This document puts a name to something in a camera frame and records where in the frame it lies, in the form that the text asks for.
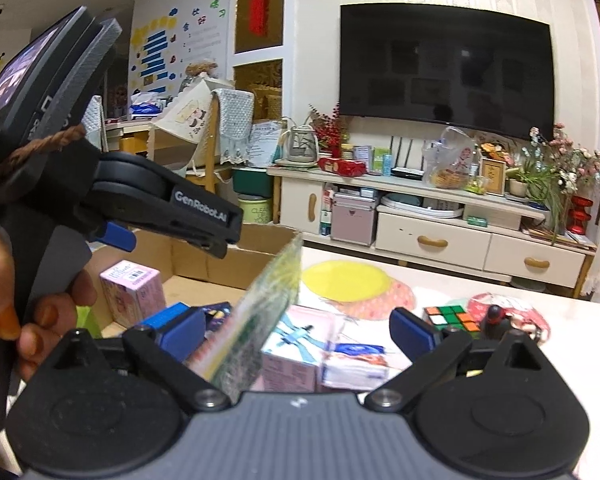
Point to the red gift box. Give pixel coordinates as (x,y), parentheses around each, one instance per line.
(342,166)

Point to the lace chair cover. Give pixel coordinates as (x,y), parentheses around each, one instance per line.
(92,120)
(232,120)

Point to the black television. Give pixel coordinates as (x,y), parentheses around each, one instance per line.
(445,65)

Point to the cream television cabinet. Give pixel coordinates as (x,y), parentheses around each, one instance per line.
(430,240)

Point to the person's left hand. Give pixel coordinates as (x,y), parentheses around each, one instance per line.
(0,305)

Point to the dark green bin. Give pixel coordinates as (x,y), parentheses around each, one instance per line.
(252,182)

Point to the green printed cardboard box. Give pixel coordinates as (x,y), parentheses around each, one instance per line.
(205,270)

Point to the beige tote bag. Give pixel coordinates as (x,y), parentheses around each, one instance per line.
(185,115)

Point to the colourful puzzle cube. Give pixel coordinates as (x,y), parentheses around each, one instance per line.
(450,317)

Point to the light green trash can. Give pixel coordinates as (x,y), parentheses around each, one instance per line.
(255,210)

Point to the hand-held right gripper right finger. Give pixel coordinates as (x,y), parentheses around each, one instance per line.
(410,332)

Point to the blue medicine box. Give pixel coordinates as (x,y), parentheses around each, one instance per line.
(160,317)

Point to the white oval tray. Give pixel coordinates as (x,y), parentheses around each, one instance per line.
(420,207)

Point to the plain pink box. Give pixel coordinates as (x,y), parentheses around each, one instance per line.
(132,295)

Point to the small colourful toy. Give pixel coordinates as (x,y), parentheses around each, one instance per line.
(476,186)

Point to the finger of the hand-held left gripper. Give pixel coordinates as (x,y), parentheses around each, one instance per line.
(205,210)
(117,237)

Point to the small green packet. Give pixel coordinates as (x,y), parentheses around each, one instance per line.
(476,221)

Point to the pink box with plane print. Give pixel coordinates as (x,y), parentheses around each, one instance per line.
(295,345)

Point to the stack of papers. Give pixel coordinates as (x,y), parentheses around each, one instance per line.
(560,237)

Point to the wooden dining table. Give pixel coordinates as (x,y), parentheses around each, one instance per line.
(130,145)

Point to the red patterned snack packet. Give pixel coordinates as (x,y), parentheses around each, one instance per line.
(527,317)

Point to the small white blue box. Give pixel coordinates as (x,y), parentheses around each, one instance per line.
(362,155)

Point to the small green box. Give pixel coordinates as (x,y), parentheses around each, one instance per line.
(380,160)

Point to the printed tissue pack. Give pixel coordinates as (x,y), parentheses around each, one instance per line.
(360,365)

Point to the pink storage case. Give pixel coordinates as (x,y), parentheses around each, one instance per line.
(352,220)

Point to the glass teapot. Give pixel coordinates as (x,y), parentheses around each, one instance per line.
(300,147)

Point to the pink flower bouquet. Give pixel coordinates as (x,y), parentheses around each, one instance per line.
(575,160)

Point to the red berry branches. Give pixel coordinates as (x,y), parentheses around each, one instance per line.
(330,132)

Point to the orange flower arrangement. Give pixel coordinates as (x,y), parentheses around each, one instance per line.
(495,152)

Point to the black red toy figure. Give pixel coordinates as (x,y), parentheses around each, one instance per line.
(495,327)

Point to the white certificate paper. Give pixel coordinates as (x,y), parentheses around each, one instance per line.
(265,142)

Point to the wall poster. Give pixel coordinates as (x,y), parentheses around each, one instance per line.
(180,45)

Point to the wooden chair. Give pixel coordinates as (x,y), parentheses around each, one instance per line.
(210,175)

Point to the potted green plant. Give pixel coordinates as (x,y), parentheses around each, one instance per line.
(519,189)

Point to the red vase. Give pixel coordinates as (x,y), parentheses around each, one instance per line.
(580,215)

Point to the blue tissue pack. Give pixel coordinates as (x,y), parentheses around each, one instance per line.
(145,109)

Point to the wooden photo frame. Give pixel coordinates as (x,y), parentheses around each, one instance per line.
(493,176)

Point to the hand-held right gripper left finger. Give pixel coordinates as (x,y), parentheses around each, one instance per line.
(182,332)

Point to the clear plastic bag of snacks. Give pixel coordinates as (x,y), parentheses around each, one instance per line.
(452,165)

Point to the black printed box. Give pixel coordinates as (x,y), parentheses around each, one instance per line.
(219,316)

